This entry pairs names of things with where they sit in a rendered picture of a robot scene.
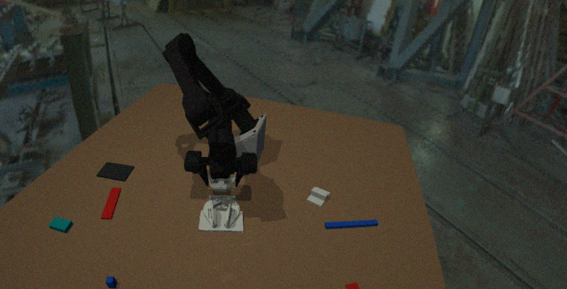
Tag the grey metal gear jaw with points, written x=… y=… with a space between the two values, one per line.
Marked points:
x=210 y=207

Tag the blue flat bar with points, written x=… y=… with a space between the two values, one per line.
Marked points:
x=350 y=224

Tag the small blue block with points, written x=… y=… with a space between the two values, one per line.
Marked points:
x=111 y=282

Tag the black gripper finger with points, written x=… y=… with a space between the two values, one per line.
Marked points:
x=239 y=175
x=203 y=174

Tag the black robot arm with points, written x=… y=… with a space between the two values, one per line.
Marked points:
x=220 y=107

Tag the small teal flat block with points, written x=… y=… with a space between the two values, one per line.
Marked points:
x=60 y=224

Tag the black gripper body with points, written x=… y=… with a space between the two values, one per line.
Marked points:
x=194 y=162

